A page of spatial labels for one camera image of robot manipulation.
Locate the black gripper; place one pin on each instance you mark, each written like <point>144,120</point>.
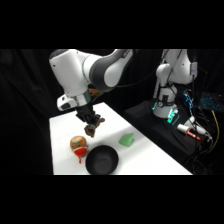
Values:
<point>84,112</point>

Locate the brown tiger plush toy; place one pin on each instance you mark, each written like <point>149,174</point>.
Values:
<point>92,130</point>

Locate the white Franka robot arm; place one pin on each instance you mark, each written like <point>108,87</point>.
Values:
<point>100,68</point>

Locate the black bowl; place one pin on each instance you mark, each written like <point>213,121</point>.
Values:
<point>102,160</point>

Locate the brown and red round toy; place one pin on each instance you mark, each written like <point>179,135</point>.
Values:
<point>78,144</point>

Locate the green wedge-shaped block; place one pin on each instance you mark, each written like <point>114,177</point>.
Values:
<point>126,139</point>

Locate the black robot stand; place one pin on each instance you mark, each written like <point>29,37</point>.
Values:
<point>156,130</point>

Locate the black curtain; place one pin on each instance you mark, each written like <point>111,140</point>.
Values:
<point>26,110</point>

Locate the green-lit control box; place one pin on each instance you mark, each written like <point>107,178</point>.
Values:
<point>172,116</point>

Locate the white cylinder with red tip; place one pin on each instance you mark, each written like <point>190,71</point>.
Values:
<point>186,130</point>

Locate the blue-lit keyboard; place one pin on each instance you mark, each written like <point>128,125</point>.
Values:
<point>210,101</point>

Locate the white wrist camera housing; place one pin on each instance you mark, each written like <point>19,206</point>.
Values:
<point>64,103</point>

